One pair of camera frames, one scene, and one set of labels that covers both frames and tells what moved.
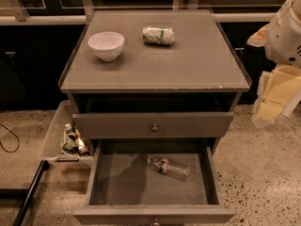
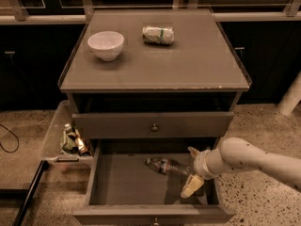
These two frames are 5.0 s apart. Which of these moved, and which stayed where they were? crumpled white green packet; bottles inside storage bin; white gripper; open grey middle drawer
Moved: white gripper
Stayed: open grey middle drawer; bottles inside storage bin; crumpled white green packet
